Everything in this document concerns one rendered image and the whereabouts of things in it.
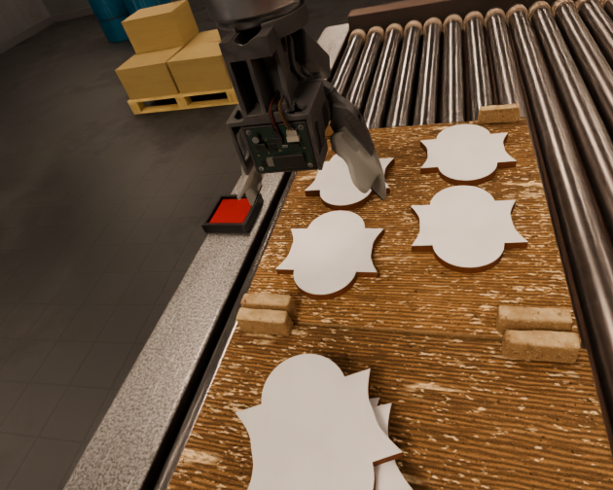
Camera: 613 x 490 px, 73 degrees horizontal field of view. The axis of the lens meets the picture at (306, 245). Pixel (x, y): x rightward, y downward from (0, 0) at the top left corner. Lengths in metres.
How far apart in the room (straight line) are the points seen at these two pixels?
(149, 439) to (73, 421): 1.38
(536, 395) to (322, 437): 0.19
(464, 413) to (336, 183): 0.36
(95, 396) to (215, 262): 1.32
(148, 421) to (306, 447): 0.20
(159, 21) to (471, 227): 3.60
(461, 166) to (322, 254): 0.24
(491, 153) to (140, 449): 0.57
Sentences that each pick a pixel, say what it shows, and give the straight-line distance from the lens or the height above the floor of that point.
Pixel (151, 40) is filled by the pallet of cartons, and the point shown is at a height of 0.46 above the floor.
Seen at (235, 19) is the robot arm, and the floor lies 1.23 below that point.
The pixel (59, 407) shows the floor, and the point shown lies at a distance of 1.95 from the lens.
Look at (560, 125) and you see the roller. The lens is 0.77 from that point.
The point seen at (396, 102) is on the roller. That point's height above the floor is 0.92.
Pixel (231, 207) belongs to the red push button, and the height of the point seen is 0.93.
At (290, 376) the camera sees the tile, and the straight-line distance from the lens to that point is 0.40.
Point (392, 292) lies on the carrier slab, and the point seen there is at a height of 0.94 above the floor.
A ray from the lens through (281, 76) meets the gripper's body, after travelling 0.34.
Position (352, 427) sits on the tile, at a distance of 0.37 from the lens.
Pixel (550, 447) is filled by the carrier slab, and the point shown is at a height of 0.94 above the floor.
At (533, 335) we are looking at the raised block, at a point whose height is 0.96.
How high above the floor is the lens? 1.31
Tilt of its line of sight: 42 degrees down
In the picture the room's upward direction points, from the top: 17 degrees counter-clockwise
